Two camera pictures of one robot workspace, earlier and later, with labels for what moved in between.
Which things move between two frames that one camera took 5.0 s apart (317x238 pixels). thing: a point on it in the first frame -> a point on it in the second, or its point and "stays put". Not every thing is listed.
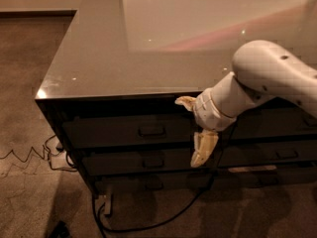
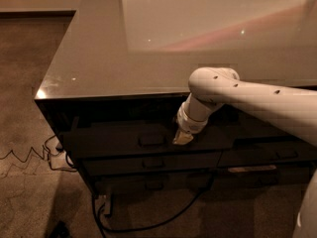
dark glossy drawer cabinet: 131,53 stays put
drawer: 244,154 stays put
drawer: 154,184 stays put
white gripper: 208,112 -> 187,123
